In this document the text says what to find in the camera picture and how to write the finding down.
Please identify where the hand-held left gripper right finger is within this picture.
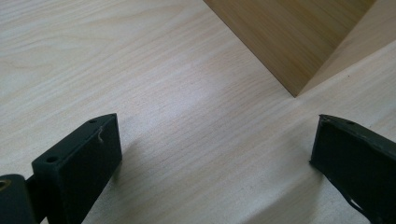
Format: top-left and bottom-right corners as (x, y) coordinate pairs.
(308, 114), (396, 224)

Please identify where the wooden box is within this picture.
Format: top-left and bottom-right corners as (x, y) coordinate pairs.
(203, 0), (396, 98)

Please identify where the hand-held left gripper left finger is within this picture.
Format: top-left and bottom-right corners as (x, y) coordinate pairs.
(31, 113), (123, 224)

